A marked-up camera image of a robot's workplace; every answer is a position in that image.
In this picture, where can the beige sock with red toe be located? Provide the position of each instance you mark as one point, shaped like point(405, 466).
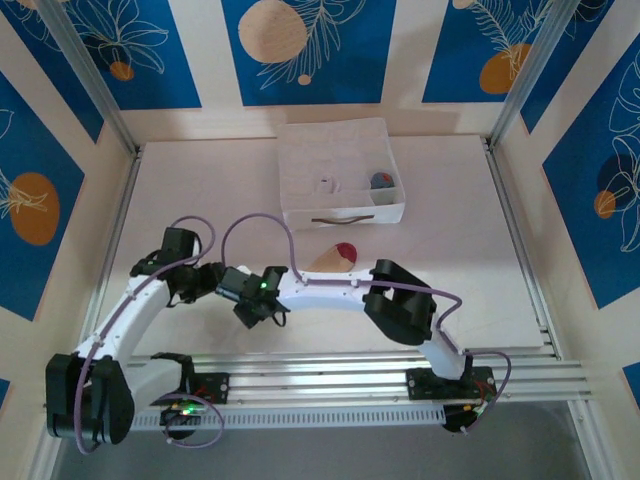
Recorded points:
point(330, 254)
point(336, 268)

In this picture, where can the white sock black stripes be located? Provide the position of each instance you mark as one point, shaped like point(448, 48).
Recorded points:
point(327, 185)

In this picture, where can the white fabric storage box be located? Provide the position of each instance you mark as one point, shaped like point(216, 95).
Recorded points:
point(330, 150)

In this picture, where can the blue sock orange stripes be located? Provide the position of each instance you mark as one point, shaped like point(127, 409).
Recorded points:
point(382, 180)

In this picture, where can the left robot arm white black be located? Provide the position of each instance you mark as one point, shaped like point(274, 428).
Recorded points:
point(135, 310)

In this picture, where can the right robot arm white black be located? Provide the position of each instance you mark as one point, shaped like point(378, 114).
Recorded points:
point(325, 292)

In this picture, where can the black controller board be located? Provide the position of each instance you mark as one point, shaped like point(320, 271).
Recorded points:
point(180, 415)
point(462, 415)

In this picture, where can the aluminium side rail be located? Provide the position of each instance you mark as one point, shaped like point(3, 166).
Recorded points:
point(111, 260)
point(517, 250)

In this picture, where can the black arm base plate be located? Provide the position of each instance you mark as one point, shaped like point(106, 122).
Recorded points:
point(422, 382)
point(215, 387)

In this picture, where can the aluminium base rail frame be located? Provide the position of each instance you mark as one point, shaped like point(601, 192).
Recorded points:
point(320, 380)

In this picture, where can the aluminium frame post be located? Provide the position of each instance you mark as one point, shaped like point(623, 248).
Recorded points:
point(535, 75)
point(90, 75)

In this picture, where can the aluminium frame leg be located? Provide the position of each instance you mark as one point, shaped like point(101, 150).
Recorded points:
point(585, 440)
point(42, 460)

